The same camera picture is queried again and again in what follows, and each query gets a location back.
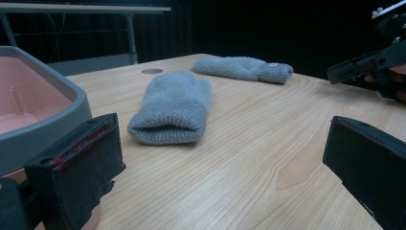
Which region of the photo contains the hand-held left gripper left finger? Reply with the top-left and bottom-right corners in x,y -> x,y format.
24,112 -> 126,230

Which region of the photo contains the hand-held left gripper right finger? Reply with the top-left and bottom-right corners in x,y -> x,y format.
322,115 -> 406,230

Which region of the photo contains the grey basin with pink inside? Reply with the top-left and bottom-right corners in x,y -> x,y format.
0,45 -> 93,177

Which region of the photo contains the grey knitted mitten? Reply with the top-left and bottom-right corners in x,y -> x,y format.
126,70 -> 213,147
191,56 -> 294,85

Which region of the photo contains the white table frame background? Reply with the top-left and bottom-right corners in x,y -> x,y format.
0,2 -> 172,77

